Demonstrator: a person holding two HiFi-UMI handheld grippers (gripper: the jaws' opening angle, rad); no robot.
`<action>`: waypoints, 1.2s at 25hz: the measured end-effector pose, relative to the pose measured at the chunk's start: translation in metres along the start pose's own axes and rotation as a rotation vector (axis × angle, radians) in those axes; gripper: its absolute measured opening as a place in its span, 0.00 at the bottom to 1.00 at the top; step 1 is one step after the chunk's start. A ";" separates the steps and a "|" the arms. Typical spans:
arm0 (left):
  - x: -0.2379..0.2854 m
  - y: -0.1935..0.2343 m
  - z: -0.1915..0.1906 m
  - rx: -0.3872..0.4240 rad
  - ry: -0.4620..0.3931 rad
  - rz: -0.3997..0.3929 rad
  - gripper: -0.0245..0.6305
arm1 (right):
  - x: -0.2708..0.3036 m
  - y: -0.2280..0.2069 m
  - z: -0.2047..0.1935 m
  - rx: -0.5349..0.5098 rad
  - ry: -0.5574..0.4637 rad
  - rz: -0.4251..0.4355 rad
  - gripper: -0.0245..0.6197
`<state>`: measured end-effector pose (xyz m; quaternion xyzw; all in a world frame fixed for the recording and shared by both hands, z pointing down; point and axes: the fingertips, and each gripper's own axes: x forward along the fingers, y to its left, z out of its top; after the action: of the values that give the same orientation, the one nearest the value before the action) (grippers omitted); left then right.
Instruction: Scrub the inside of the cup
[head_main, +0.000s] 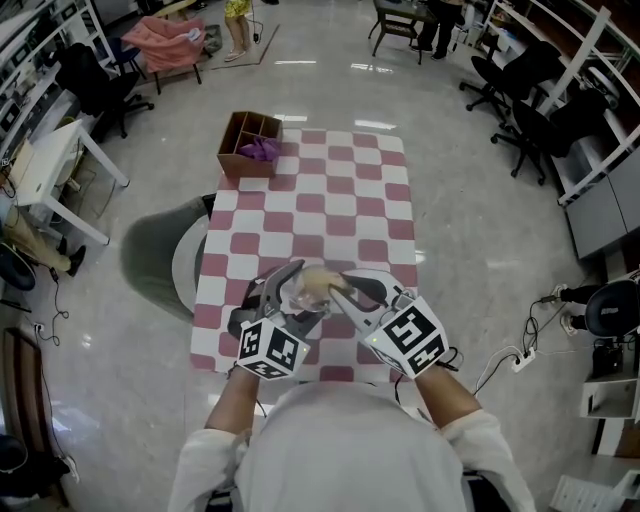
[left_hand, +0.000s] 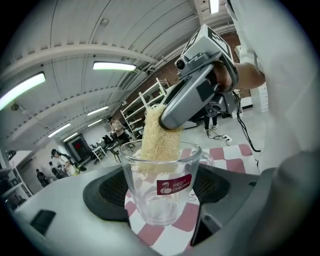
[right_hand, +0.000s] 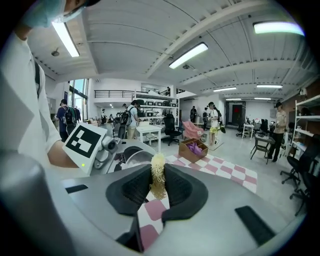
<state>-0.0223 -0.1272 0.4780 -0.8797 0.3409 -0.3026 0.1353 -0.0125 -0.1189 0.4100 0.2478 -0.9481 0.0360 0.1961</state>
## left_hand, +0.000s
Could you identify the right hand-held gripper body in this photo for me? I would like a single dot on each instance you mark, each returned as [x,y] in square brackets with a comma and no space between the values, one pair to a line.
[205,47]

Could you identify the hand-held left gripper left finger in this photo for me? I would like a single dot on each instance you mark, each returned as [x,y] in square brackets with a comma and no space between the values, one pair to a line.
[105,190]

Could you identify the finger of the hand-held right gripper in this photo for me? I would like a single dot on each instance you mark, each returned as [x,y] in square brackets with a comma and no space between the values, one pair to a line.
[185,105]

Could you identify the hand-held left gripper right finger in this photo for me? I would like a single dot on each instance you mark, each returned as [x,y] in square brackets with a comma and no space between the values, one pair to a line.
[215,185]

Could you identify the beige loofah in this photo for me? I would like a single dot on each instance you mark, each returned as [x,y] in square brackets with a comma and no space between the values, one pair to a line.
[160,140]

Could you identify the clear drinking glass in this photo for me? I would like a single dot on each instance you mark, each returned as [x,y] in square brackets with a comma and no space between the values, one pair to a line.
[160,200]

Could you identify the person's right forearm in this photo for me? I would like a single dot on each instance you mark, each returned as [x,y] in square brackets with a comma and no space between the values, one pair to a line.
[250,75]

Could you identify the person's right hand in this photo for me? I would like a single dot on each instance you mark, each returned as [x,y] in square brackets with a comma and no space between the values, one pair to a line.
[222,75]

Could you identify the pink white checkered tablecloth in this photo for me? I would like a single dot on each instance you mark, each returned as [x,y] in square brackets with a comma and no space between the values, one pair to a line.
[225,165]

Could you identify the long ceiling light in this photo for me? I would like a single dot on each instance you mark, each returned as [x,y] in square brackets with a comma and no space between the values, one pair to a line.
[22,90]
[214,6]
[113,66]
[98,110]
[59,130]

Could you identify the white metal shelf rack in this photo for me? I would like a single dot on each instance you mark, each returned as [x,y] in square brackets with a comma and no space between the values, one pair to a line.
[140,107]

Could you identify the white power strip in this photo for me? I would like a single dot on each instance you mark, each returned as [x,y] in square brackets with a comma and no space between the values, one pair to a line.
[228,140]

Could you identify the person's white shirt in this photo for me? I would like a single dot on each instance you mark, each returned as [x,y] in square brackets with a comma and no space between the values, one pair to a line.
[275,75]

